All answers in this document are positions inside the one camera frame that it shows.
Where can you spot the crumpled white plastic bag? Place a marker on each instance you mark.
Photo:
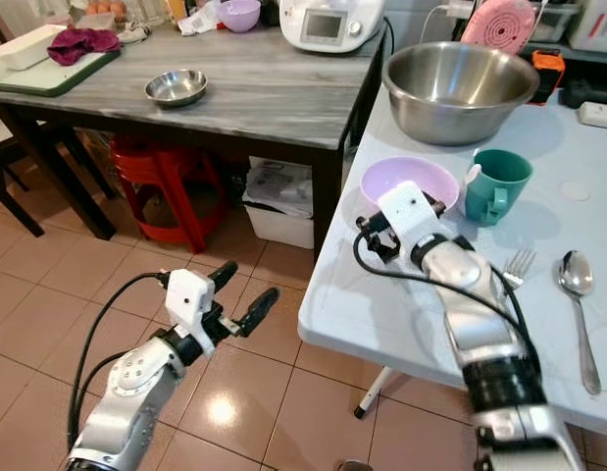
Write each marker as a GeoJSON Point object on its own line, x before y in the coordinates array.
{"type": "Point", "coordinates": [200, 20]}

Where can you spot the white storage bin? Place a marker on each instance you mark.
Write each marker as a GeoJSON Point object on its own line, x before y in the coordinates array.
{"type": "Point", "coordinates": [278, 221]}

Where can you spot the large stainless steel bowl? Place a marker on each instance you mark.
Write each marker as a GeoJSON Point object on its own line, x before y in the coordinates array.
{"type": "Point", "coordinates": [455, 108]}

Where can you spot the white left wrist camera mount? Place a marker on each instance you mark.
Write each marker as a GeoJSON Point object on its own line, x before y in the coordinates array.
{"type": "Point", "coordinates": [188, 299]}

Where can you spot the grey wood-top table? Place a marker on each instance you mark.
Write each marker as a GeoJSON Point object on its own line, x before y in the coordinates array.
{"type": "Point", "coordinates": [264, 98]}

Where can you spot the white folding table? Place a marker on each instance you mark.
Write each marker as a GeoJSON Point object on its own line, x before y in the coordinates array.
{"type": "Point", "coordinates": [381, 314]}

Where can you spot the white rectangular box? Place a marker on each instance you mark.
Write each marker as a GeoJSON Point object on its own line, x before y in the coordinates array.
{"type": "Point", "coordinates": [24, 47]}

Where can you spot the teal plastic mug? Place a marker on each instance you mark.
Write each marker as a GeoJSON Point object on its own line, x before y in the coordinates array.
{"type": "Point", "coordinates": [504, 182]}

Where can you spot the tray of brown eggs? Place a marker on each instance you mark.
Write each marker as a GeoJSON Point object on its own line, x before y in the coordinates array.
{"type": "Point", "coordinates": [107, 8]}

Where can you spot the dark wooden chair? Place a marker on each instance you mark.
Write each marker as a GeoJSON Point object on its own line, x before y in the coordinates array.
{"type": "Point", "coordinates": [14, 162]}

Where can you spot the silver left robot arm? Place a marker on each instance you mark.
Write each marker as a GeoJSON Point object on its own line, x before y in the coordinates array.
{"type": "Point", "coordinates": [126, 392]}

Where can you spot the dark clear container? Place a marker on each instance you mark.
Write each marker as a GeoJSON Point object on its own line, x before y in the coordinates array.
{"type": "Point", "coordinates": [553, 22]}

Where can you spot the white kitchen appliance with screen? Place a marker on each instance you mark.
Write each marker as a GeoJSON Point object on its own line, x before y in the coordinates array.
{"type": "Point", "coordinates": [328, 25]}

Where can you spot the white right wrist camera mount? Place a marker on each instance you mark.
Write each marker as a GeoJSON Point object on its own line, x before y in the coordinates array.
{"type": "Point", "coordinates": [411, 211]}

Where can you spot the black bulky object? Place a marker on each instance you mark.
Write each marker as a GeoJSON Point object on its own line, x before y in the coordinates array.
{"type": "Point", "coordinates": [592, 93]}

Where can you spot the pink round fan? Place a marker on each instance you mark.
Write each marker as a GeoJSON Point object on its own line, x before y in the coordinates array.
{"type": "Point", "coordinates": [499, 27]}

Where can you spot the silver metal spoon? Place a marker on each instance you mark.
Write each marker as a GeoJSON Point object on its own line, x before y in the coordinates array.
{"type": "Point", "coordinates": [576, 275]}

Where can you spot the orange and black device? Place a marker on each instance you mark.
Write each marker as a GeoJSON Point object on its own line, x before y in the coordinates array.
{"type": "Point", "coordinates": [547, 77]}

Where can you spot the wide lilac plastic bowl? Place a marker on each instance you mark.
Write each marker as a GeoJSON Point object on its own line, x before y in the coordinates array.
{"type": "Point", "coordinates": [396, 177]}

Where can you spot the red plastic stool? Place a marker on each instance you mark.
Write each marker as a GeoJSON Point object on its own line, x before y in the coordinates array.
{"type": "Point", "coordinates": [161, 177]}

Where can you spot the small stainless steel bowl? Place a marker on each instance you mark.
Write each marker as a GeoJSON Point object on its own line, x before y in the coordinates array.
{"type": "Point", "coordinates": [176, 88]}

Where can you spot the white power adapter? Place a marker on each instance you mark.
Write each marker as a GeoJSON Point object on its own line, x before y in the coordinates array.
{"type": "Point", "coordinates": [597, 115]}

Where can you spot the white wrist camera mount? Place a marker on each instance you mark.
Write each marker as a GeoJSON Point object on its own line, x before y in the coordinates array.
{"type": "Point", "coordinates": [411, 211]}
{"type": "Point", "coordinates": [188, 299]}

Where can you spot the white plastic container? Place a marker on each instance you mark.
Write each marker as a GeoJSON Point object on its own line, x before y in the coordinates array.
{"type": "Point", "coordinates": [595, 25]}

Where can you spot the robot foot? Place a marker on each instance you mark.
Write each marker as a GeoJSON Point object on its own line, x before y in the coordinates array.
{"type": "Point", "coordinates": [354, 466]}

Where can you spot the green-rimmed tray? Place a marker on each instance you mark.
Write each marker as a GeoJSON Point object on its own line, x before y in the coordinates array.
{"type": "Point", "coordinates": [38, 81]}

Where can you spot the maroon cloth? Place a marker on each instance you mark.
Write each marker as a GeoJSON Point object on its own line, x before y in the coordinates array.
{"type": "Point", "coordinates": [82, 45]}

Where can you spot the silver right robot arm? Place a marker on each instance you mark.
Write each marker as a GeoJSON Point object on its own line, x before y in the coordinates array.
{"type": "Point", "coordinates": [480, 314]}

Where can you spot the small white plastic piece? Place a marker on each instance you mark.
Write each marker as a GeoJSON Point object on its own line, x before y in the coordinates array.
{"type": "Point", "coordinates": [476, 176]}

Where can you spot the silver metal fork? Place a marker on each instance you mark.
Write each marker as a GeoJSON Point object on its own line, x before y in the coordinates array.
{"type": "Point", "coordinates": [520, 263]}

